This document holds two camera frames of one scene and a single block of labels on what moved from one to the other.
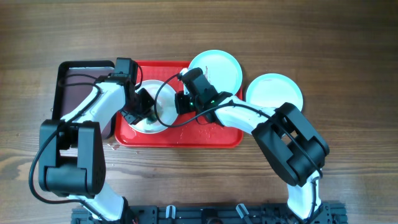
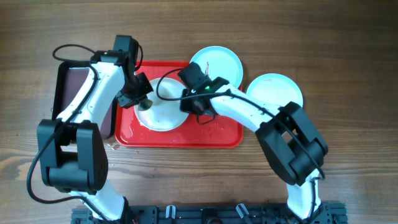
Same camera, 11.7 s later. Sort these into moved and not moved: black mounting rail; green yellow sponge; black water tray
Moved: green yellow sponge
Not moved: black water tray; black mounting rail
